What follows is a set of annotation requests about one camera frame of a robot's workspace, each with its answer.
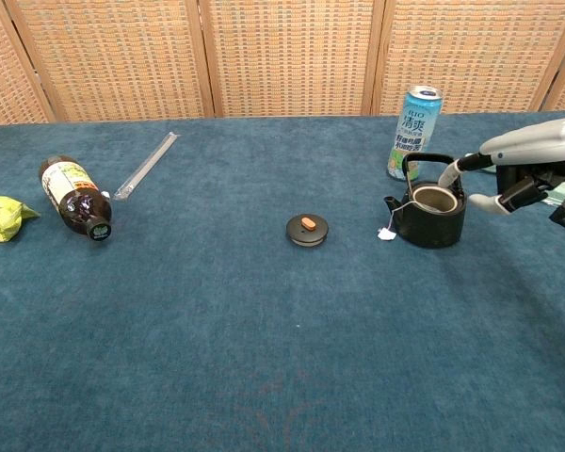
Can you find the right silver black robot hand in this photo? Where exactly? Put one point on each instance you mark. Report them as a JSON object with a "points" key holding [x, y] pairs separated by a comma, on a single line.
{"points": [[537, 141]]}

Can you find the black cast iron teapot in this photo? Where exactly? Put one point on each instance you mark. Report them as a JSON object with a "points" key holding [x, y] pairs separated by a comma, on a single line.
{"points": [[428, 230]]}

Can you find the black teapot lid orange knob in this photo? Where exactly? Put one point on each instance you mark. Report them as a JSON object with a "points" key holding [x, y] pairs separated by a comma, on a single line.
{"points": [[301, 235]]}

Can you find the yellow wrapper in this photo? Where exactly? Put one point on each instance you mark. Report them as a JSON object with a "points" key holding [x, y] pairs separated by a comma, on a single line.
{"points": [[0, 219]]}

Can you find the light blue drink can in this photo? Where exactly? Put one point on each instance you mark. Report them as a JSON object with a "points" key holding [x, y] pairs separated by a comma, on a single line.
{"points": [[414, 127]]}

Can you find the woven bamboo folding screen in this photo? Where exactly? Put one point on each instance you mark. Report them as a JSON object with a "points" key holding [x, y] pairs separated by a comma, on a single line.
{"points": [[287, 56]]}

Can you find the blue carpet table mat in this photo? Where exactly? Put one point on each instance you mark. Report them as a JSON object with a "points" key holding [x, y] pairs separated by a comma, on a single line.
{"points": [[216, 329]]}

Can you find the clear long test tube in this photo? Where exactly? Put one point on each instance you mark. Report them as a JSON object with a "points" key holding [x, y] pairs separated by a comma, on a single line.
{"points": [[146, 165]]}

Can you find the dark brown labelled bottle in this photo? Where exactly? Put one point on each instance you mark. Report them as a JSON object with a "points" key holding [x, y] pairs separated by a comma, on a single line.
{"points": [[75, 202]]}

